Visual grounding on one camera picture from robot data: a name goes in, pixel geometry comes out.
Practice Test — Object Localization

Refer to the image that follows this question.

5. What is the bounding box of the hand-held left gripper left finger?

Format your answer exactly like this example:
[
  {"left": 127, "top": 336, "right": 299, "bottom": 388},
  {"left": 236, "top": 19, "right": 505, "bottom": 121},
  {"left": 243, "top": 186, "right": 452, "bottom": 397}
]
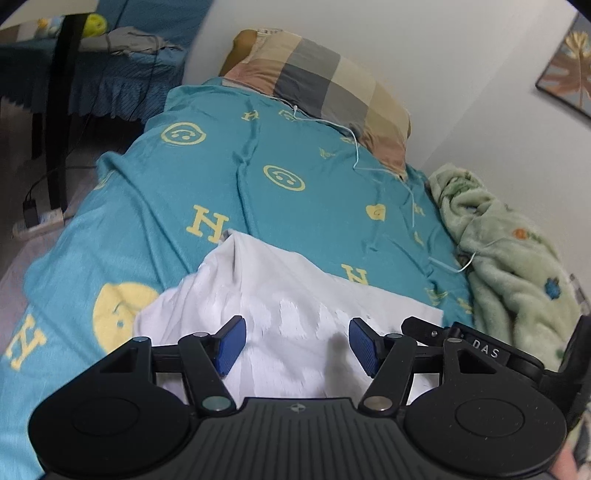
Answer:
[{"left": 95, "top": 315, "right": 247, "bottom": 414}]

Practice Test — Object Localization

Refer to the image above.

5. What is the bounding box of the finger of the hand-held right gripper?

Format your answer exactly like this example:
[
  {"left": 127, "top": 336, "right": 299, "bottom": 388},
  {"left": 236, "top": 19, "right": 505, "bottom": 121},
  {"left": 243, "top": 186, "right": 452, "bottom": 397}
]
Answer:
[{"left": 401, "top": 316, "right": 462, "bottom": 347}]

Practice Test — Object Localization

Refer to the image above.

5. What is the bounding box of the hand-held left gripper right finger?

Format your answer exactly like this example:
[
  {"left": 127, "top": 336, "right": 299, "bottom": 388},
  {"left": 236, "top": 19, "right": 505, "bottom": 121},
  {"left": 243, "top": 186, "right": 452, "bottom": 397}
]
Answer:
[{"left": 348, "top": 317, "right": 504, "bottom": 414}]

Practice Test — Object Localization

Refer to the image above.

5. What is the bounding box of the white shirt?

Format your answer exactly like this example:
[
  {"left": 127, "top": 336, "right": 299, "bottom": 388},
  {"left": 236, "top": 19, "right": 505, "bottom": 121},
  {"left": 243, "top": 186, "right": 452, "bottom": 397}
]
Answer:
[{"left": 134, "top": 229, "right": 446, "bottom": 402}]

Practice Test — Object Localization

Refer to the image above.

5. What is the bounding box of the green fleece blanket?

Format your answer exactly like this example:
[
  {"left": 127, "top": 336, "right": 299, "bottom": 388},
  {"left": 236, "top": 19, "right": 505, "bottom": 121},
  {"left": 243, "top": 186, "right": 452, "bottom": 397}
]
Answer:
[{"left": 425, "top": 163, "right": 591, "bottom": 374}]

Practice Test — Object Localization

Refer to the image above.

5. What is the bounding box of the teal printed bed sheet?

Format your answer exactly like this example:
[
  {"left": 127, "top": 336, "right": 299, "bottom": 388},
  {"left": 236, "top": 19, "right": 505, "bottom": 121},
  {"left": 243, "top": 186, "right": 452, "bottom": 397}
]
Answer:
[{"left": 0, "top": 76, "right": 476, "bottom": 480}]

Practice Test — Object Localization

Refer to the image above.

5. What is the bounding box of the white power strip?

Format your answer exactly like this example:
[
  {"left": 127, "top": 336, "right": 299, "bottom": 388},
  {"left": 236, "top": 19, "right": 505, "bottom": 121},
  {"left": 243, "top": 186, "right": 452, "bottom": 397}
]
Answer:
[{"left": 13, "top": 208, "right": 65, "bottom": 238}]

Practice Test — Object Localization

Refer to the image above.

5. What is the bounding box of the plaid pillow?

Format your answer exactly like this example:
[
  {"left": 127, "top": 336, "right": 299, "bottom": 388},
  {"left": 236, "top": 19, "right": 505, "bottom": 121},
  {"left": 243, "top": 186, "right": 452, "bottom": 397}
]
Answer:
[{"left": 221, "top": 30, "right": 413, "bottom": 178}]

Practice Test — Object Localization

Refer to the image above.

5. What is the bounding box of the dining table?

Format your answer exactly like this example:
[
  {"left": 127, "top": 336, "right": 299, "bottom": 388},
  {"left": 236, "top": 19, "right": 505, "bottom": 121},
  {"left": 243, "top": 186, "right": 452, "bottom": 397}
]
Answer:
[{"left": 0, "top": 0, "right": 100, "bottom": 213}]

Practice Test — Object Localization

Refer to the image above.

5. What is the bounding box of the yellow pillow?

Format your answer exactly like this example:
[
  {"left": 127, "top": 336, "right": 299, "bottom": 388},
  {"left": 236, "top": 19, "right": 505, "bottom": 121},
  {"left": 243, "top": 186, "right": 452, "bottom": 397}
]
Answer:
[{"left": 218, "top": 29, "right": 259, "bottom": 77}]

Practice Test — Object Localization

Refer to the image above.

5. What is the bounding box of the grey cloth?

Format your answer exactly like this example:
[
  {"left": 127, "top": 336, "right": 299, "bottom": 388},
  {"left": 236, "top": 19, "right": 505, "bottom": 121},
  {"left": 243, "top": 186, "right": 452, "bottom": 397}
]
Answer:
[{"left": 83, "top": 26, "right": 183, "bottom": 58}]

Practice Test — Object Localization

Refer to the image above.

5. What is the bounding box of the yellow green plush toy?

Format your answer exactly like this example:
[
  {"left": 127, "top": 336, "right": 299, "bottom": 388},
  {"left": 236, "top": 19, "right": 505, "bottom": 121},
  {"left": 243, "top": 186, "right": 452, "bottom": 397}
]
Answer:
[{"left": 34, "top": 13, "right": 108, "bottom": 38}]

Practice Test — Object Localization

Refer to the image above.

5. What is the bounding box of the white charging cable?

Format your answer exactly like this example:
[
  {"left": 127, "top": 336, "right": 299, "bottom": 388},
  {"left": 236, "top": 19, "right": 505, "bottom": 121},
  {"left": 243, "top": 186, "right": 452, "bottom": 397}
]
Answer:
[{"left": 277, "top": 104, "right": 506, "bottom": 274}]

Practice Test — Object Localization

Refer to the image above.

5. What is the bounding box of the leaf wall picture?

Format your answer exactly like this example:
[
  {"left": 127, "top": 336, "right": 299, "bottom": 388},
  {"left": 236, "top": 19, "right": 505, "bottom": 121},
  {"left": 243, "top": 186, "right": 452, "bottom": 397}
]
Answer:
[{"left": 536, "top": 11, "right": 591, "bottom": 123}]

